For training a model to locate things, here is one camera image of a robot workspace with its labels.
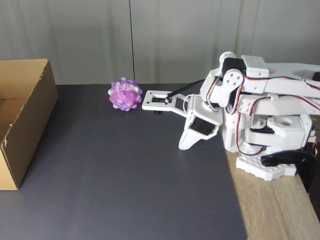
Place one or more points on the pink purple bumpy ball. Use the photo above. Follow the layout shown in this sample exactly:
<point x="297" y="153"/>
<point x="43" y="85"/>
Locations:
<point x="125" y="95"/>

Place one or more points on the black table clamp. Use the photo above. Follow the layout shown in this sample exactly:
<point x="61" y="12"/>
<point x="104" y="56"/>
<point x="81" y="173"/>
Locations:
<point x="307" y="170"/>

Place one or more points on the white gripper camera mount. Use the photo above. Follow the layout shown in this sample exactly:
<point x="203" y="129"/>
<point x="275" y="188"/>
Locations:
<point x="147" y="103"/>

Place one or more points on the dark grey table mat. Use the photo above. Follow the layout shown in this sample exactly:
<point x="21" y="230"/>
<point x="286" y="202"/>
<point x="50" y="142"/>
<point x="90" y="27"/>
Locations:
<point x="125" y="175"/>

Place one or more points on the brown cardboard box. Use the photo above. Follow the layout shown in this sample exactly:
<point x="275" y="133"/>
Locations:
<point x="37" y="120"/>

